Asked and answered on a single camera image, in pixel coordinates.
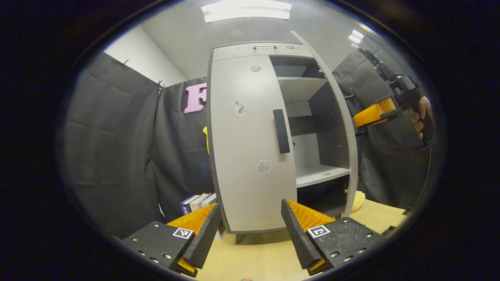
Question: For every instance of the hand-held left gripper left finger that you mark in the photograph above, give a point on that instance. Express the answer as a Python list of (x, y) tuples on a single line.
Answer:
[(205, 242)]

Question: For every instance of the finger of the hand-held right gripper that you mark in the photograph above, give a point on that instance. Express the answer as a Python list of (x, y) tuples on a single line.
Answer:
[(375, 113)]

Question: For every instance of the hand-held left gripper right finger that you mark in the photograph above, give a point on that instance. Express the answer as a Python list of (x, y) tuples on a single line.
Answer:
[(297, 238)]

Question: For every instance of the grey cabinet door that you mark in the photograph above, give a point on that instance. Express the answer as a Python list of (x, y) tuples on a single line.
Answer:
[(242, 156), (350, 148)]

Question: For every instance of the grey double-door shoe cabinet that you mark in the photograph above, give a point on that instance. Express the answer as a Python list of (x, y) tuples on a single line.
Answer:
[(332, 128)]

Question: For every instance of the grey cabinet drawer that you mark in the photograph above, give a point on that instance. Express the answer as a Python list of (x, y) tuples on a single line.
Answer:
[(242, 51)]

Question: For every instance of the blue book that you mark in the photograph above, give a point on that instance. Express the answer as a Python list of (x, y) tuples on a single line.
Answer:
[(188, 205)]

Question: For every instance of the beige book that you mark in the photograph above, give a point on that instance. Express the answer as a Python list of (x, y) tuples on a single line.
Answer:
[(198, 201)]

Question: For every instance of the white book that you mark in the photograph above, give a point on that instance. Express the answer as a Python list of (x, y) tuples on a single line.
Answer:
[(209, 200)]

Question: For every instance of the yellow sponge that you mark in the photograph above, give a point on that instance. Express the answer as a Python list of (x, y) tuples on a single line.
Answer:
[(357, 201)]

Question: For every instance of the small ceiling light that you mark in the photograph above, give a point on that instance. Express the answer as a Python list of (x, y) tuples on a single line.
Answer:
[(356, 36)]

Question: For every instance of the black backdrop cloth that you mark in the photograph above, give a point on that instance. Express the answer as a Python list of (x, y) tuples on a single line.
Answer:
[(117, 148)]

